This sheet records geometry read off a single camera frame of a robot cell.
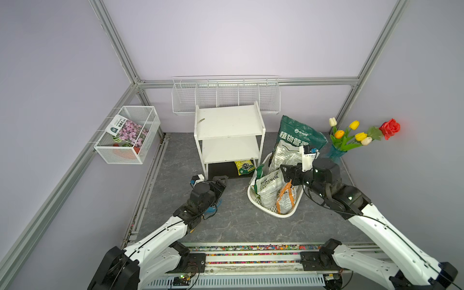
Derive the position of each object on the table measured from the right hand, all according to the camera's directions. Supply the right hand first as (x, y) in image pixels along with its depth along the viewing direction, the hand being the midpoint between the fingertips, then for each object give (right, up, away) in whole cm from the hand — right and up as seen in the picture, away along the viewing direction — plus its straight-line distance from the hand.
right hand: (288, 164), depth 71 cm
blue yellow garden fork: (-31, -19, +2) cm, 36 cm away
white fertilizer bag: (+5, +4, +16) cm, 17 cm away
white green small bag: (-12, -6, +8) cm, 15 cm away
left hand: (-25, -9, +10) cm, 29 cm away
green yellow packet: (-16, -4, +31) cm, 35 cm away
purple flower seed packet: (-65, +13, +4) cm, 67 cm away
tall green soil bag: (+7, +13, +12) cm, 19 cm away
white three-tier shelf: (-25, +13, +3) cm, 28 cm away
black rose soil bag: (-6, -12, +13) cm, 19 cm away
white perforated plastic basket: (-12, -18, +20) cm, 30 cm away
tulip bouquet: (+30, +10, +14) cm, 35 cm away
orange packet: (+2, -16, +9) cm, 19 cm away
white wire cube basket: (-71, +5, +3) cm, 71 cm away
